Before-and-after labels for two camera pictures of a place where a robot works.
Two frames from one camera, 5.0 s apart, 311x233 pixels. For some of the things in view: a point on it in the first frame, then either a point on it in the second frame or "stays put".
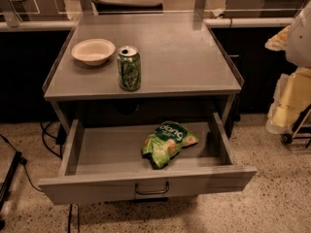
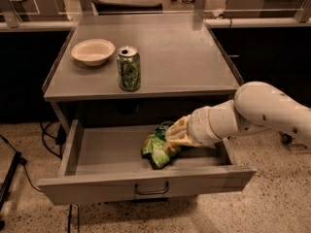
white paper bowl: x=93 y=51 stays put
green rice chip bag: x=164 y=142 stays put
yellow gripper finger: x=279 y=42 -> x=196 y=124
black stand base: x=10 y=178 stays put
